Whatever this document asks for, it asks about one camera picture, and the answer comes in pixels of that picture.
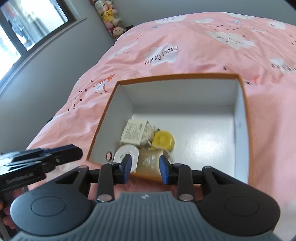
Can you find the white cloth pouch package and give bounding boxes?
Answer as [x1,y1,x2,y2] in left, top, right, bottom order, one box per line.
[120,119,158,147]

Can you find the window with grey frame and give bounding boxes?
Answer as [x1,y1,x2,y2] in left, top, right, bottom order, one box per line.
[1,1,83,91]

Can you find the stuffed toy column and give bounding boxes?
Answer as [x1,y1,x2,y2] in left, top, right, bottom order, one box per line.
[90,0,127,41]

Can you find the orange cardboard storage box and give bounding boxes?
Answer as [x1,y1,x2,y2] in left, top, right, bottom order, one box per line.
[87,73,252,183]

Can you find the person left hand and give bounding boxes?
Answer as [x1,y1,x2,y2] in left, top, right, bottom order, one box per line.
[1,186,30,230]

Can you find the yellow bulb-cap bottle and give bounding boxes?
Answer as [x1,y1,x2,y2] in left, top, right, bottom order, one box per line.
[152,131,175,152]

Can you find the pink cloud-print bed sheet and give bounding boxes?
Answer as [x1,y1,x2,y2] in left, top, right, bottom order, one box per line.
[29,13,295,240]

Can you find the gold jar white lid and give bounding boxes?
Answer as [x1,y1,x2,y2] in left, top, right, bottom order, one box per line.
[113,145,170,181]

